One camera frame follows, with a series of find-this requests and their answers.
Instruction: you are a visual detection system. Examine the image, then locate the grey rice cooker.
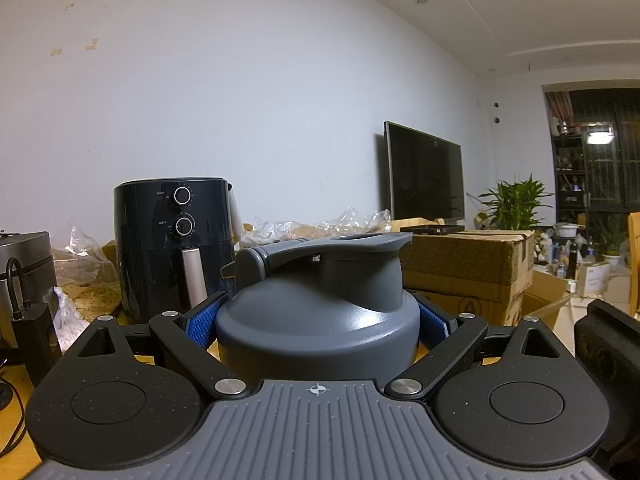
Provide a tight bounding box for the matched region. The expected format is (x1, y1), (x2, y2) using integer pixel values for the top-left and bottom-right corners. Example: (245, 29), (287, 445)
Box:
(0, 231), (56, 351)

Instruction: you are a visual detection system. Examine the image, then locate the grey bottle lid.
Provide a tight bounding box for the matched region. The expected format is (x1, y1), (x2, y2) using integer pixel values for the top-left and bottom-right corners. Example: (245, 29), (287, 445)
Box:
(215, 232), (421, 386)

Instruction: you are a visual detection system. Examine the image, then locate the clear plastic food bag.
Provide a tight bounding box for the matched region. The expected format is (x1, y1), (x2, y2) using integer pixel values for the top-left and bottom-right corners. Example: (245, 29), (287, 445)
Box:
(245, 206), (393, 248)

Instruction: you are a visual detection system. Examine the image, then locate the black looped cable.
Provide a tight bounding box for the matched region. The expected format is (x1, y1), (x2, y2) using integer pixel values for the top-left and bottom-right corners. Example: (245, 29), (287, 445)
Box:
(5, 257), (31, 318)

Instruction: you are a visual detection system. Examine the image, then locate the white carton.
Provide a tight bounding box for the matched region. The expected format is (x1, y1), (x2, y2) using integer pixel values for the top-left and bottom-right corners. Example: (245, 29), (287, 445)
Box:
(577, 262), (611, 297)

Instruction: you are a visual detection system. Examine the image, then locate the black air fryer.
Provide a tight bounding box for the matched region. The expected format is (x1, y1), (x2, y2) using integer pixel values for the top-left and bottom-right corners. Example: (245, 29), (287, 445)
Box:
(112, 176), (237, 323)

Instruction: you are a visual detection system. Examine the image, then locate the black cluttered shelf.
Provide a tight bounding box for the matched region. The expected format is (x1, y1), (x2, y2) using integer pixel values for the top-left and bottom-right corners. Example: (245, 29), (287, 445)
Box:
(552, 135), (586, 206)

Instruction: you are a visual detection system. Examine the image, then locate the taped cardboard box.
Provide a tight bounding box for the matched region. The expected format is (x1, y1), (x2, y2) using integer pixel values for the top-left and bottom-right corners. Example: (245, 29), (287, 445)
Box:
(390, 227), (536, 328)

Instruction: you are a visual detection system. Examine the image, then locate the green potted plant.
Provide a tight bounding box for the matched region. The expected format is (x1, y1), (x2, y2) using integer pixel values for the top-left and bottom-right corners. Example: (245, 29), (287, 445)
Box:
(467, 174), (556, 233)

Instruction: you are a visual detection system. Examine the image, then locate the dark grilled window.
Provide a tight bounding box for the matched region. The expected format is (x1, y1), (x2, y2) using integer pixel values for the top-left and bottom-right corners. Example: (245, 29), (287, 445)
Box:
(542, 90), (640, 211)

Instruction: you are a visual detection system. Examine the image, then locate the small potted plant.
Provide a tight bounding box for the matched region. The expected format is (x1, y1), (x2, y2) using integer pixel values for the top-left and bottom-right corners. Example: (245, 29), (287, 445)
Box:
(597, 217), (624, 266)

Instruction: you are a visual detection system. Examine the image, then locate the open cardboard box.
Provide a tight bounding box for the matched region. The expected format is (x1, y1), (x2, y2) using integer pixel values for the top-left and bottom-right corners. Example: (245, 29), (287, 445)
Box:
(520, 267), (573, 331)

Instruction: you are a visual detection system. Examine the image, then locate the black rectangular frame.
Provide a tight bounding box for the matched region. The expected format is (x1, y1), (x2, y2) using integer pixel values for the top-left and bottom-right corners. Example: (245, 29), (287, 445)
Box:
(400, 224), (463, 236)

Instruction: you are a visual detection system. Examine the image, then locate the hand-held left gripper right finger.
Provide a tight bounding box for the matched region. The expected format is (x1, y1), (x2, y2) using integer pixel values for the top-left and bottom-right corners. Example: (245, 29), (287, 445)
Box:
(385, 292), (561, 401)

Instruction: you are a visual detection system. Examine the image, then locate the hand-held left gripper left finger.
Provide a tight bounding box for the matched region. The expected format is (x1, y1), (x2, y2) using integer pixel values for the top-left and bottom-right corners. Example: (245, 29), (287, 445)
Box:
(75, 292), (253, 401)

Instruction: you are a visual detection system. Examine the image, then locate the black power bank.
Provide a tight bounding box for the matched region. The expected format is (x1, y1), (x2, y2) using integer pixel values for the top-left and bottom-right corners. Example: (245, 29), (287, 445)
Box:
(11, 302), (63, 388)

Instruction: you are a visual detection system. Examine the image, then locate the black flat television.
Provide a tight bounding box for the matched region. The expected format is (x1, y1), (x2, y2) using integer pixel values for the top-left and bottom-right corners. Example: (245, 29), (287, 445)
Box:
(383, 121), (466, 223)

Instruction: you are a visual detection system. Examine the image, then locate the plastic bag of brown flakes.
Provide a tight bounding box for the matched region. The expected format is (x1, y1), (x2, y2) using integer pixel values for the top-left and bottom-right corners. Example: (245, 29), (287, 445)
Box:
(52, 220), (121, 336)

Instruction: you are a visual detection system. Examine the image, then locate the wooden chair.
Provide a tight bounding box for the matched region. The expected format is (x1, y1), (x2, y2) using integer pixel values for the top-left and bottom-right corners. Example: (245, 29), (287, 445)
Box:
(626, 212), (640, 318)

